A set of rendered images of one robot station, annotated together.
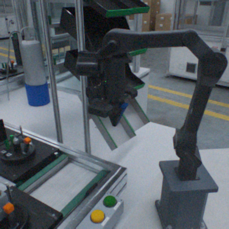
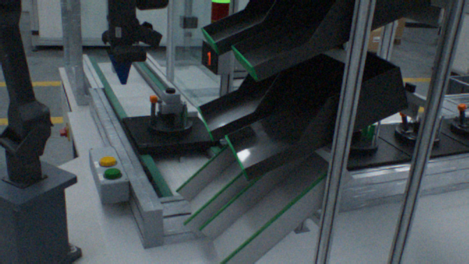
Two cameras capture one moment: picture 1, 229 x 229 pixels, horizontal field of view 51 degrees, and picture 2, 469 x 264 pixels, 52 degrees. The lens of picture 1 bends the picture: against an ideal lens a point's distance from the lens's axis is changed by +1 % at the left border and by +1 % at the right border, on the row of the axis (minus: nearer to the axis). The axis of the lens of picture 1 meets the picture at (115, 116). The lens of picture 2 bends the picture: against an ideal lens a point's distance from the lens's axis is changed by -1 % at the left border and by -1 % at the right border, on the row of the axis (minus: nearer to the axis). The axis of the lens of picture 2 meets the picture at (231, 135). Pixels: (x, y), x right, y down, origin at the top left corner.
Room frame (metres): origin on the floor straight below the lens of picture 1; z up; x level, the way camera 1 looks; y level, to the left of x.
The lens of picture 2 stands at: (1.42, -0.70, 1.55)
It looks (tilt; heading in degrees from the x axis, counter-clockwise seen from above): 23 degrees down; 124
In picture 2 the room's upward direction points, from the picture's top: 4 degrees clockwise
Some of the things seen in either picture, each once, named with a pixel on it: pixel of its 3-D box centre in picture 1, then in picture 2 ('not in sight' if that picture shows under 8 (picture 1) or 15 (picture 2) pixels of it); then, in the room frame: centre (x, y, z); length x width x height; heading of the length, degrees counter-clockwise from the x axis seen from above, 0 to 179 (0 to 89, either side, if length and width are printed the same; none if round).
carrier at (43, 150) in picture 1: (16, 145); not in sight; (0.84, 0.41, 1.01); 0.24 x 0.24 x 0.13; 59
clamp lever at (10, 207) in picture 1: (8, 214); (155, 108); (0.47, 0.29, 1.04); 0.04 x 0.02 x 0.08; 59
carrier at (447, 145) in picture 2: not in sight; (419, 125); (1.10, 0.83, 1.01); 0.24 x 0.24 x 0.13; 59
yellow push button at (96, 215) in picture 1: (97, 216); (107, 162); (0.52, 0.05, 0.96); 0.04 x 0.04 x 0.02
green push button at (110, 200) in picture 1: (109, 201); (112, 174); (0.58, 0.02, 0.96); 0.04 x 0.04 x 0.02
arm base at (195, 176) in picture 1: (187, 165); (24, 165); (0.61, -0.23, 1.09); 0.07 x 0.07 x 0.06; 6
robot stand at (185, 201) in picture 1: (182, 196); (29, 221); (0.61, -0.23, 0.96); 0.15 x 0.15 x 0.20; 6
